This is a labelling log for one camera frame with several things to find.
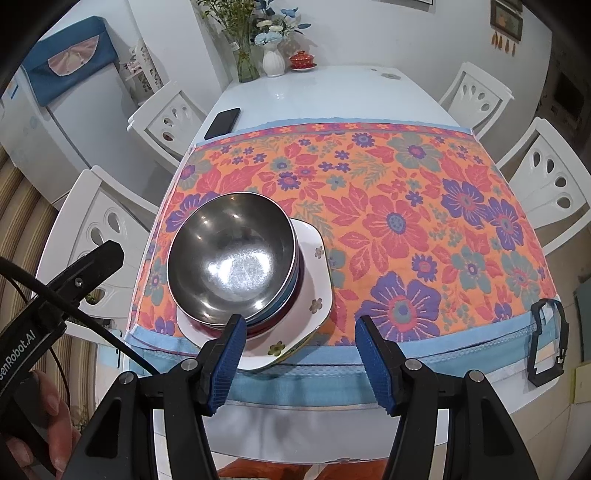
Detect white floral plate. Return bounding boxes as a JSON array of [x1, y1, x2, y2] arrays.
[[175, 218, 334, 372]]

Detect dark wooden cabinet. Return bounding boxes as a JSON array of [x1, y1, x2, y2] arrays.
[[547, 46, 591, 144]]

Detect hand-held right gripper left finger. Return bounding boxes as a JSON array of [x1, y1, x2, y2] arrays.
[[60, 314, 249, 480]]

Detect orange hanging ornaments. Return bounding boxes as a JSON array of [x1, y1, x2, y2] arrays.
[[492, 31, 518, 57]]

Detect white openwork rack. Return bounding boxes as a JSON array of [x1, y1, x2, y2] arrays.
[[121, 39, 164, 104]]

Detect white refrigerator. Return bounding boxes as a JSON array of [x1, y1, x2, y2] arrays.
[[0, 60, 139, 204]]

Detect orange cloth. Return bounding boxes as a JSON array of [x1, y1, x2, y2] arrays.
[[217, 463, 391, 480]]

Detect steel bowl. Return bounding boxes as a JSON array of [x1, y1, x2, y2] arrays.
[[166, 193, 299, 326]]

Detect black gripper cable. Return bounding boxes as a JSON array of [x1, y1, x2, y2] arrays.
[[0, 256, 155, 377]]

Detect black smartphone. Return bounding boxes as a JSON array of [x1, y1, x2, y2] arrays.
[[204, 107, 242, 140]]

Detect brown picture frame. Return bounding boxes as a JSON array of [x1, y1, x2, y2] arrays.
[[490, 0, 524, 40]]

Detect person's left hand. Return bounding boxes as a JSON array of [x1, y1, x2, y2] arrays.
[[0, 370, 83, 480]]

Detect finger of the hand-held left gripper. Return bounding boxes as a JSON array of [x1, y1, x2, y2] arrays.
[[46, 240, 125, 308]]

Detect blue white artificial flowers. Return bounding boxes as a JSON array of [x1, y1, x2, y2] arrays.
[[252, 0, 312, 49]]

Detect brown striped rug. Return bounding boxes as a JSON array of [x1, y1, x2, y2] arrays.
[[0, 148, 98, 416]]

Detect blue bowl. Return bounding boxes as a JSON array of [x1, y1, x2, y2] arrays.
[[240, 258, 303, 326]]

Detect green glass vase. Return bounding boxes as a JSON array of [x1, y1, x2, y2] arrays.
[[236, 28, 260, 84]]

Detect orange floral towel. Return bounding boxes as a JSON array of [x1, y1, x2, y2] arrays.
[[122, 117, 566, 411]]

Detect white chair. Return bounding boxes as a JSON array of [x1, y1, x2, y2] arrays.
[[127, 80, 208, 162], [438, 61, 515, 139], [36, 168, 160, 333], [495, 117, 591, 257]]

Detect white ribbed vase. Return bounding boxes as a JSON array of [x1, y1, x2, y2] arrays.
[[262, 47, 286, 78]]

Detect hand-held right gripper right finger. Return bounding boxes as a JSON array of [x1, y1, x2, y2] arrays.
[[355, 315, 532, 480]]

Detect blue refrigerator cover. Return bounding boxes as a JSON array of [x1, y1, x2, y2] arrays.
[[22, 15, 122, 108]]

